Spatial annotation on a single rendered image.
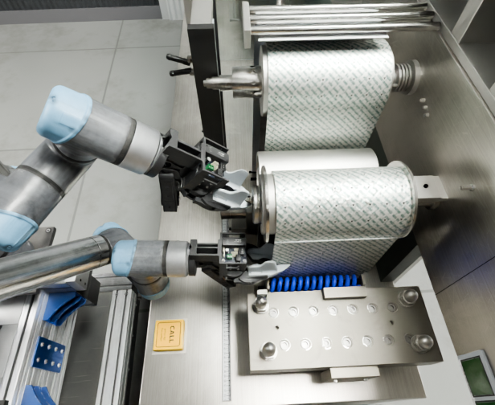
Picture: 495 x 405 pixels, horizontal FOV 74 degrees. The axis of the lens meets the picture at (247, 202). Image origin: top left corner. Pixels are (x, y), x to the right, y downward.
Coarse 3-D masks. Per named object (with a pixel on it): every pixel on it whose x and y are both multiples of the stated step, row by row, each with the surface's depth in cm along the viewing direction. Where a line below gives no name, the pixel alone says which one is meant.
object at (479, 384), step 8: (472, 360) 53; (464, 368) 55; (472, 368) 54; (480, 368) 52; (472, 376) 54; (480, 376) 52; (472, 384) 54; (480, 384) 52; (488, 384) 50; (472, 392) 54; (480, 392) 52; (488, 392) 50
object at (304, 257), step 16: (320, 240) 63; (336, 240) 63; (352, 240) 63; (368, 240) 63; (384, 240) 64; (272, 256) 68; (288, 256) 68; (304, 256) 69; (320, 256) 69; (336, 256) 69; (352, 256) 70; (368, 256) 70; (288, 272) 76; (304, 272) 77; (320, 272) 77; (336, 272) 78; (352, 272) 78
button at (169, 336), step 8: (168, 320) 83; (176, 320) 83; (160, 328) 82; (168, 328) 82; (176, 328) 82; (184, 328) 83; (160, 336) 81; (168, 336) 81; (176, 336) 81; (160, 344) 80; (168, 344) 80; (176, 344) 80
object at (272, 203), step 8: (272, 176) 60; (272, 184) 58; (264, 192) 58; (272, 192) 58; (264, 200) 57; (272, 200) 57; (264, 208) 57; (272, 208) 57; (264, 216) 58; (272, 216) 58; (264, 224) 58; (272, 224) 58; (264, 232) 60; (272, 232) 61
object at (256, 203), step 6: (252, 186) 61; (258, 186) 61; (252, 192) 60; (258, 192) 60; (252, 198) 61; (258, 198) 59; (252, 204) 62; (258, 204) 59; (252, 210) 64; (258, 210) 59; (252, 216) 64; (258, 216) 60; (258, 222) 61
